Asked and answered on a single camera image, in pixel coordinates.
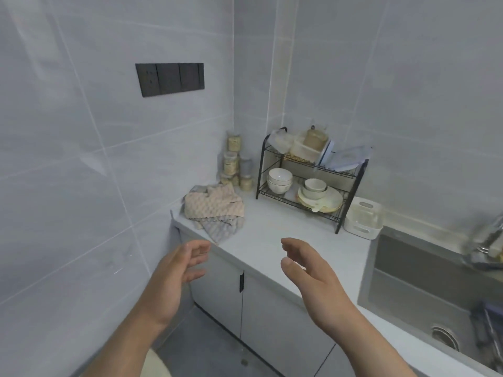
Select black wall socket panel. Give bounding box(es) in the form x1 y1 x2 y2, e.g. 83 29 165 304
135 63 160 98
156 63 182 95
179 63 200 92

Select cream fluffy stool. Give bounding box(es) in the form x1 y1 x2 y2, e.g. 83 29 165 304
139 349 173 377

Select blue sink drain rack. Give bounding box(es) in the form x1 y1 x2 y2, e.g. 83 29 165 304
469 302 503 365

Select large clear food container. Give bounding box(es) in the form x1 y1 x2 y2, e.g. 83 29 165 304
290 133 335 163

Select chrome faucet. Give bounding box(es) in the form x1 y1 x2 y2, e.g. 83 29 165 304
462 215 503 271

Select white plastic basket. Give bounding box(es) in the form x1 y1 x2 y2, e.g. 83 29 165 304
344 196 384 241

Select tan lid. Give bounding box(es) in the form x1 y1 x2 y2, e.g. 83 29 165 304
303 129 329 150

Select small bowls on plates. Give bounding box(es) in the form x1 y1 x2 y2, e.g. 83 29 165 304
297 196 344 214

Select person's left hand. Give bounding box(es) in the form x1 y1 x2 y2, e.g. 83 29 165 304
135 239 213 326

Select person's right hand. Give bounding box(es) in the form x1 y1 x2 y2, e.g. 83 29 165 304
280 237 368 334

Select grey plastic lid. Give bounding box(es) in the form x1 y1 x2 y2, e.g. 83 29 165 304
317 140 336 168

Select black wire dish rack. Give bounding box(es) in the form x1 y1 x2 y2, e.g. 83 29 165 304
256 126 369 235

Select blue rimmed container lid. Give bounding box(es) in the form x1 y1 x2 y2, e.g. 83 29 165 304
328 145 373 172

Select pile of fluffy cloths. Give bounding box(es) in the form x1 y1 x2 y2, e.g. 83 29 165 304
181 183 246 245

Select grey kitchen sink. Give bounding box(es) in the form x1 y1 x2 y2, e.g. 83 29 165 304
357 225 503 377

